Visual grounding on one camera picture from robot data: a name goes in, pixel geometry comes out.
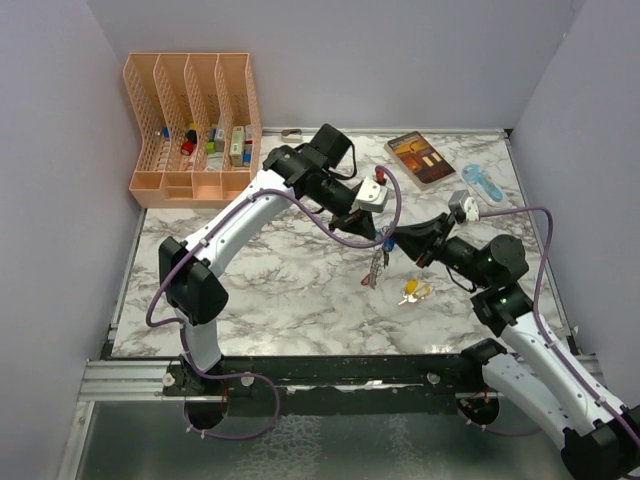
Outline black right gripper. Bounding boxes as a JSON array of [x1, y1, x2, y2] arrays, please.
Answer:
[[387, 211, 493, 289]]

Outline blue handled key ring organiser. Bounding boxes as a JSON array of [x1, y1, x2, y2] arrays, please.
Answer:
[[361, 237, 395, 290]]

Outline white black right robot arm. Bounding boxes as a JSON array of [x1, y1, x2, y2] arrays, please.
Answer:
[[392, 214, 639, 479]]

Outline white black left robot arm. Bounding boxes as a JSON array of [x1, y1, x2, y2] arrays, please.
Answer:
[[154, 124, 388, 395]]

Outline yellow tagged key bunch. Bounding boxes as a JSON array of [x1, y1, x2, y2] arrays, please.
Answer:
[[398, 278, 432, 306]]

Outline orange paperback book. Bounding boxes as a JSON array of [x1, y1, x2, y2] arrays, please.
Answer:
[[385, 131, 456, 190]]

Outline blue packaged toothbrush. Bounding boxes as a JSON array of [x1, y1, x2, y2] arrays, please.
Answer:
[[461, 163, 506, 207]]

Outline small beige clip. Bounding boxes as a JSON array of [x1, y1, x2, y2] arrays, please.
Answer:
[[280, 129, 303, 143]]

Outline green white box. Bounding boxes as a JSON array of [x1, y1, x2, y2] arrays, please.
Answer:
[[229, 125, 245, 167]]

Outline red black small bottle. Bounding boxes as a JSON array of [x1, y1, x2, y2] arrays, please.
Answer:
[[180, 129, 198, 156]]

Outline peach plastic file organiser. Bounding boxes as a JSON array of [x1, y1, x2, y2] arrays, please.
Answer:
[[123, 52, 262, 208]]

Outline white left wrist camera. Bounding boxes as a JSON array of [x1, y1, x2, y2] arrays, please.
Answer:
[[355, 177, 388, 213]]

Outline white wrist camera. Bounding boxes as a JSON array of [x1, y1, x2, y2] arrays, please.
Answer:
[[355, 177, 388, 213], [448, 190, 480, 224]]

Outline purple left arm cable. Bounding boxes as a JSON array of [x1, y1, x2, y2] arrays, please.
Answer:
[[145, 165, 403, 441]]

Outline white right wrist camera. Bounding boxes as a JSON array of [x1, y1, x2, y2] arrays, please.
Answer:
[[448, 190, 480, 224]]

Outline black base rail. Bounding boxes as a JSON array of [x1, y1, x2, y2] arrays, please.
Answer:
[[163, 354, 504, 423]]

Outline aluminium frame rail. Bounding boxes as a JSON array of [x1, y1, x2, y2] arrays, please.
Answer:
[[79, 357, 609, 401]]

